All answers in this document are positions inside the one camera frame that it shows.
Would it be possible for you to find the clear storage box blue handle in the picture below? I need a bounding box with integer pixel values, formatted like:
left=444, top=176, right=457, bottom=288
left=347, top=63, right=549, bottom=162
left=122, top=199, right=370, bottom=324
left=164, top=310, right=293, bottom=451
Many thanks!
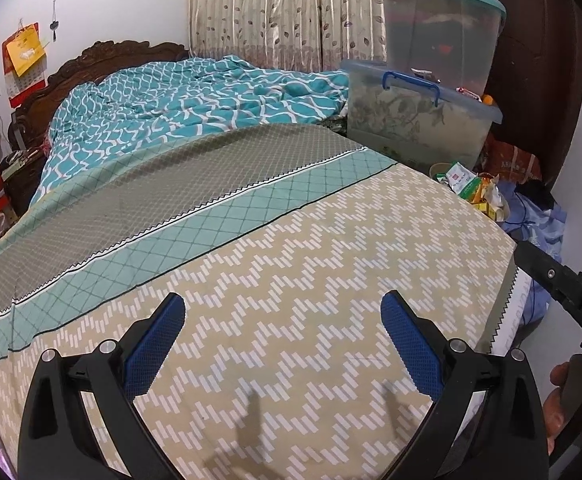
left=341, top=59, right=502, bottom=173

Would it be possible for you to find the dark brown wooden door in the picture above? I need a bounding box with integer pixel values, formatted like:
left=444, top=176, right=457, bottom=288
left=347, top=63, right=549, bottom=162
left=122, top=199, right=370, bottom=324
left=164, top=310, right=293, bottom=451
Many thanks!
left=486, top=0, right=582, bottom=186

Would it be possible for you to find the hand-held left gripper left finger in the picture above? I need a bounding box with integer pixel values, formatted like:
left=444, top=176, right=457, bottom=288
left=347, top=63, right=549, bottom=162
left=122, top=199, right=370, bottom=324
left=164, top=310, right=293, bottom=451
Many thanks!
left=18, top=291, right=186, bottom=480

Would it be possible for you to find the white mattress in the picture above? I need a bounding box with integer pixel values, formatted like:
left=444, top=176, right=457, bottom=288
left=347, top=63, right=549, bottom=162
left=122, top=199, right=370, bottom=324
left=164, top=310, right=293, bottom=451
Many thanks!
left=451, top=265, right=534, bottom=436

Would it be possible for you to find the person's right hand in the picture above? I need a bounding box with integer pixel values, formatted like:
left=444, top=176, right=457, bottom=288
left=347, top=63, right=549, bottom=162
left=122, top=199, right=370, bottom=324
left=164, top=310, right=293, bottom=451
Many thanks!
left=542, top=361, right=582, bottom=457

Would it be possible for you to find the black cloth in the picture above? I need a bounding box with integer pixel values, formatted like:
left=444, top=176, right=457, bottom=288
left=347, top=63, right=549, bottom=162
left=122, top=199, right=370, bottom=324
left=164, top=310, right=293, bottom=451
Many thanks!
left=516, top=180, right=556, bottom=208

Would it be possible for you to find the round waste bin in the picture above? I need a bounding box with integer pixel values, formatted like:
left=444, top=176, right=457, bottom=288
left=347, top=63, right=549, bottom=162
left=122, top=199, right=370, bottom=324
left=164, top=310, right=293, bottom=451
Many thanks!
left=430, top=161, right=512, bottom=223

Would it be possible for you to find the teal patterned quilt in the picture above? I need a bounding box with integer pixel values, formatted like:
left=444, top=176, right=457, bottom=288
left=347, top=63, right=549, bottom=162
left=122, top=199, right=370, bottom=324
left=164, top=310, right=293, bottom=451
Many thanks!
left=30, top=55, right=352, bottom=206

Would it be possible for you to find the dark wooden nightstand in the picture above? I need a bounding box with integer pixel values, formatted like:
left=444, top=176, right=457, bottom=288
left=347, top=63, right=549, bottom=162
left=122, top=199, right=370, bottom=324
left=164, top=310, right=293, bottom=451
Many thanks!
left=0, top=147, right=46, bottom=216

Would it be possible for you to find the clear storage bin teal lid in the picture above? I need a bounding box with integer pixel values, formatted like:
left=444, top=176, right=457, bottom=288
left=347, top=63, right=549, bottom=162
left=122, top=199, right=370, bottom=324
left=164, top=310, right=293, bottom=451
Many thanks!
left=375, top=0, right=508, bottom=97

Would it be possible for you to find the patterned bed sheet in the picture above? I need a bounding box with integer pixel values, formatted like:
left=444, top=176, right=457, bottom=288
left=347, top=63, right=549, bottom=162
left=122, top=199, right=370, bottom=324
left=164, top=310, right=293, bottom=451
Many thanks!
left=0, top=124, right=519, bottom=480

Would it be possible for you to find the red and yellow wall calendar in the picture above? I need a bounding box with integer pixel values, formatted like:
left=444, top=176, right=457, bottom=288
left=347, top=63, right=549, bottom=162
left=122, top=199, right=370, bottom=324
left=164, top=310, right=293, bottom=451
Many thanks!
left=2, top=22, right=48, bottom=108

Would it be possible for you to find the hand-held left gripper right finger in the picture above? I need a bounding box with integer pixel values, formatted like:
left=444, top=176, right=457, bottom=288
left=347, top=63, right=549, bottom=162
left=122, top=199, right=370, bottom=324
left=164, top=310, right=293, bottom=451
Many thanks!
left=380, top=290, right=549, bottom=480

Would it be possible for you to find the blue cloth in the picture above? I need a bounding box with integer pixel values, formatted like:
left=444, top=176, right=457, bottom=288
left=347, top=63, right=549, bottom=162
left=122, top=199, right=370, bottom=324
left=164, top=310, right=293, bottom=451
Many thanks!
left=498, top=180, right=569, bottom=321

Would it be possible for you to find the carved wooden headboard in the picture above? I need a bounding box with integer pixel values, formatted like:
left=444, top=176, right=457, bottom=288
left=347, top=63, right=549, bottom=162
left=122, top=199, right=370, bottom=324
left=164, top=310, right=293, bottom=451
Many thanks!
left=8, top=40, right=192, bottom=151

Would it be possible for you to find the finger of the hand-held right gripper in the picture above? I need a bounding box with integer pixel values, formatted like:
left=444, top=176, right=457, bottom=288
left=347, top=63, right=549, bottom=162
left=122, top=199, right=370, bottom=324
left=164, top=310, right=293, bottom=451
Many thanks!
left=513, top=240, right=582, bottom=313

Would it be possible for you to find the beige leaf print curtain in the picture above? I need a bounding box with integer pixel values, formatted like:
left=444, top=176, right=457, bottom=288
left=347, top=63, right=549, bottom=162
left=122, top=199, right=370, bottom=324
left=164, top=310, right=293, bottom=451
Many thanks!
left=186, top=0, right=389, bottom=73

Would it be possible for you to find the orange plastic bag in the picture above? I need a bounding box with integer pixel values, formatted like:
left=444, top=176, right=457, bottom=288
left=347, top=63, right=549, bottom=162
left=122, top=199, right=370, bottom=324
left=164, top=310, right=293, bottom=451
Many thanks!
left=486, top=135, right=542, bottom=183

